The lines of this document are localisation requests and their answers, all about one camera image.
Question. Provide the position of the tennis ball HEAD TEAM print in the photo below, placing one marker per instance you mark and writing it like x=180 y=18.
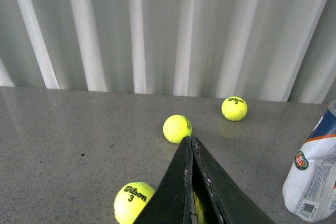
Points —
x=176 y=127

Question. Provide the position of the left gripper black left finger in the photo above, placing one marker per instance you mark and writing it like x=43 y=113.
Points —
x=171 y=203

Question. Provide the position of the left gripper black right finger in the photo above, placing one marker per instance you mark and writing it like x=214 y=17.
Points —
x=218 y=199

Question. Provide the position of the Wilson Roland Garros tennis can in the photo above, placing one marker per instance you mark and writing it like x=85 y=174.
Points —
x=309 y=189

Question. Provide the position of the near Wilson 3 tennis ball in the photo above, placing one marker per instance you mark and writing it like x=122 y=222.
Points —
x=131 y=200

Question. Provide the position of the white pleated curtain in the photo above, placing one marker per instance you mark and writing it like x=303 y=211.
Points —
x=271 y=50

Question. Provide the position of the far Wilson 3 tennis ball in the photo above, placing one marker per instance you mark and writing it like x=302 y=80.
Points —
x=234 y=108

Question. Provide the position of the wilson 3 tennis ball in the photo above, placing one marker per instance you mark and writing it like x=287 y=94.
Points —
x=131 y=200
x=234 y=108

